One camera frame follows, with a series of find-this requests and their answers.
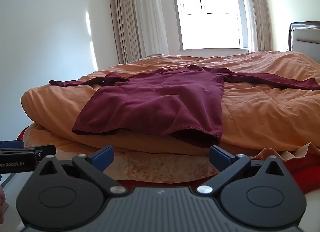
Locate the orange duvet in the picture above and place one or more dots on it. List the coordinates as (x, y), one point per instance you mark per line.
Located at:
(262, 112)

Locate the sheer white curtain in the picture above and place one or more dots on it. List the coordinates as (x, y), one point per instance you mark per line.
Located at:
(247, 9)
(152, 14)

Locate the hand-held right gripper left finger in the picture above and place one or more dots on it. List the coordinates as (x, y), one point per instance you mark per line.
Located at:
(103, 156)

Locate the maroon long-sleeve shirt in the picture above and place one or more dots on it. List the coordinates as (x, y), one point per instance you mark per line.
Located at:
(155, 102)

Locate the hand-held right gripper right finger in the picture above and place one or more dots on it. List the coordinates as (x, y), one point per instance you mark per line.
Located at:
(220, 156)

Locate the padded headboard with wooden frame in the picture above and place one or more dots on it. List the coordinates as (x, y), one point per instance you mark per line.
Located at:
(305, 38)

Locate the white-framed window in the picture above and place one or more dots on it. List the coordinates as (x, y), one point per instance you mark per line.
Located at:
(210, 14)

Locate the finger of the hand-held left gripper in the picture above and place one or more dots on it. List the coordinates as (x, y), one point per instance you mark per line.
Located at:
(46, 151)

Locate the red blanket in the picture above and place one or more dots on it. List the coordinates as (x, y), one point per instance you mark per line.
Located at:
(305, 177)

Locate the yellow patterned bed sheet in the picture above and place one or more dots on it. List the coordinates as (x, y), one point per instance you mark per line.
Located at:
(150, 167)

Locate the beige pleated curtain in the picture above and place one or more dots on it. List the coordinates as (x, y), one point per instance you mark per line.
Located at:
(262, 14)
(123, 24)

